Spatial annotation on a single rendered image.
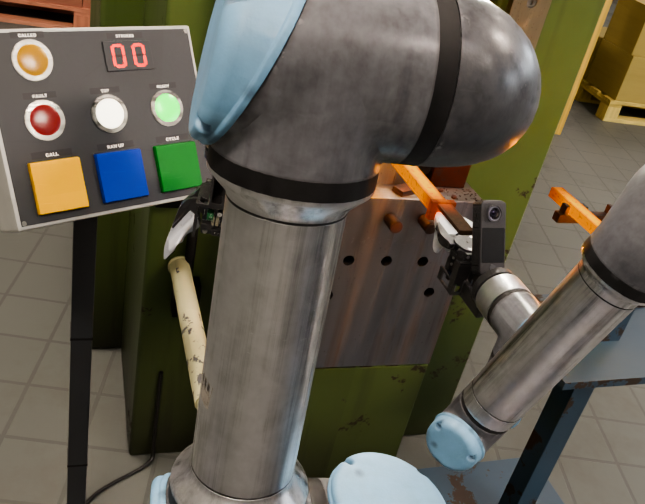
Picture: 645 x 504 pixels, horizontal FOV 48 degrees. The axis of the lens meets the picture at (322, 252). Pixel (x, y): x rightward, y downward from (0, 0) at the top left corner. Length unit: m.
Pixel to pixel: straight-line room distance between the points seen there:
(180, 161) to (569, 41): 0.94
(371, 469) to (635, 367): 1.10
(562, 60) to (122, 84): 1.00
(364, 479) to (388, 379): 1.11
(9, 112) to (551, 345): 0.78
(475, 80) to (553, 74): 1.32
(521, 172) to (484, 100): 1.39
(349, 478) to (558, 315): 0.31
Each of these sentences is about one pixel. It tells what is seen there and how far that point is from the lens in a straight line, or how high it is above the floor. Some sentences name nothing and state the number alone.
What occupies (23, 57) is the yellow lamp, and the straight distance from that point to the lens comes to 1.14.
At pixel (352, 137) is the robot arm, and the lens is 0.44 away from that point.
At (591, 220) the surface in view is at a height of 0.94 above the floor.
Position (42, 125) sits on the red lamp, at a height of 1.08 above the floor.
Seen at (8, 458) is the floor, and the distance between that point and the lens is 2.09.
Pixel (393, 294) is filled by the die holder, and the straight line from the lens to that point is 1.61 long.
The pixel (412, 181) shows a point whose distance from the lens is 1.35.
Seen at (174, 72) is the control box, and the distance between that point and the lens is 1.24.
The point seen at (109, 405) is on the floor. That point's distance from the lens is 2.21.
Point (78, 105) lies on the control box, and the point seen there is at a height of 1.10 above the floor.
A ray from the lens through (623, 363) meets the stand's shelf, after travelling 1.71.
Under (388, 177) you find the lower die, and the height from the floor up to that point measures 0.93.
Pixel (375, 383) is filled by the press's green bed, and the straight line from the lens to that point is 1.78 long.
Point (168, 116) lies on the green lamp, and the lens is 1.22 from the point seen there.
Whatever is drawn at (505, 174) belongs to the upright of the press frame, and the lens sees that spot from 1.82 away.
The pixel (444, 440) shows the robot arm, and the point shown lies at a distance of 0.97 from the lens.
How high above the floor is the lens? 1.54
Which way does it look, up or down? 31 degrees down
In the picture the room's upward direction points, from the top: 13 degrees clockwise
